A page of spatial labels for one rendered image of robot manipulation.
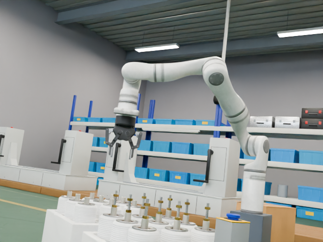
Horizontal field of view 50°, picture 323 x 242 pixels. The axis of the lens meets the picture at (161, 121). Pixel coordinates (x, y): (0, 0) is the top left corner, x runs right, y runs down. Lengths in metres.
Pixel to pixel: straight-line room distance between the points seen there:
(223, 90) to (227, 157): 1.96
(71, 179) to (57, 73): 4.96
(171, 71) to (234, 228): 0.60
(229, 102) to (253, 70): 8.94
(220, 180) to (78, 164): 1.91
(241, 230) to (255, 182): 0.51
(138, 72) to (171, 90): 9.94
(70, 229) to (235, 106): 0.82
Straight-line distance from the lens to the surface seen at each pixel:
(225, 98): 1.35
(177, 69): 1.32
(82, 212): 1.55
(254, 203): 1.53
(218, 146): 3.30
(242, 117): 1.42
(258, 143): 1.53
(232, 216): 1.05
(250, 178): 1.53
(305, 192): 5.70
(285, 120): 5.87
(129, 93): 1.30
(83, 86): 9.56
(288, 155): 5.76
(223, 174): 3.25
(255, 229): 1.51
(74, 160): 4.38
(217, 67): 1.29
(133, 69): 1.30
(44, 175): 4.59
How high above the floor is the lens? 0.43
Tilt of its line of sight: 8 degrees up
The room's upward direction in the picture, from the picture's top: 7 degrees clockwise
